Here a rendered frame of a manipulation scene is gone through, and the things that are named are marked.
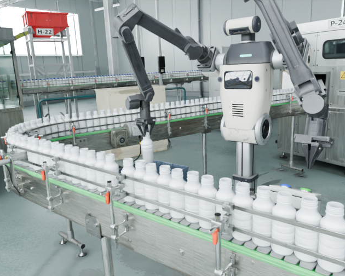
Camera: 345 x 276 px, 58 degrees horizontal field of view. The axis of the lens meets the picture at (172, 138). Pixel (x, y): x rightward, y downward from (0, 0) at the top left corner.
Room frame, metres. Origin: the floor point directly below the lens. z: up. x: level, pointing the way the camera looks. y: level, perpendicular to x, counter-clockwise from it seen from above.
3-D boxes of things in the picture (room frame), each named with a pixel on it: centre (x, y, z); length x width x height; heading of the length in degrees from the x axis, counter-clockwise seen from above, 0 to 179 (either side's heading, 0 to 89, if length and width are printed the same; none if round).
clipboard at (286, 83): (4.61, -1.74, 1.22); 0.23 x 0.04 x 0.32; 32
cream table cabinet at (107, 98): (5.54, 0.71, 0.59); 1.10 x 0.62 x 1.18; 122
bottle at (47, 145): (1.50, 0.63, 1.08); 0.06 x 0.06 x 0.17
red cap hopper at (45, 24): (7.53, 2.79, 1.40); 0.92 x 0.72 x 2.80; 122
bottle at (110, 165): (1.20, 0.26, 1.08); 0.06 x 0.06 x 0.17
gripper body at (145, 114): (1.63, 0.14, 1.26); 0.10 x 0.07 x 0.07; 142
